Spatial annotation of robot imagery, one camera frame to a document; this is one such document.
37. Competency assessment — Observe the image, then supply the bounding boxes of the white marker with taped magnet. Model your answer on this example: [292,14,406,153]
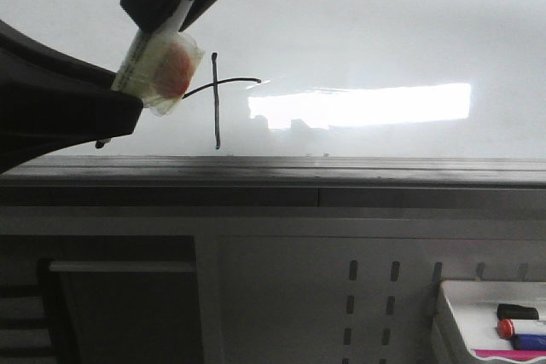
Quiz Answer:
[112,0,204,116]

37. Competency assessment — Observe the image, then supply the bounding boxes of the whiteboard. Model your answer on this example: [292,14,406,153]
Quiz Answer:
[9,0,545,185]

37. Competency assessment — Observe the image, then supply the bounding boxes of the dark panel with white bar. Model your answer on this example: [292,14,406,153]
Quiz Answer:
[37,259,204,363]

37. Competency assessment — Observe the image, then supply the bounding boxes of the white perforated pegboard panel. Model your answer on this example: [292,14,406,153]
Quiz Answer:
[218,236,545,363]

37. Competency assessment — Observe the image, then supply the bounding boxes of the white plastic marker tray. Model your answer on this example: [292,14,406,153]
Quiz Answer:
[431,280,545,363]

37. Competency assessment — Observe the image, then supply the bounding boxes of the red capped marker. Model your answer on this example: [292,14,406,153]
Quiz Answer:
[497,319,545,339]

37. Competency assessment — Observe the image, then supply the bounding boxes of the blue capped marker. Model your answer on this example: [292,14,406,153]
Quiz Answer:
[511,334,546,351]

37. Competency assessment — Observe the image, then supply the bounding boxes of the pink marker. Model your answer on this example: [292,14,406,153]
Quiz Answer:
[473,350,545,361]

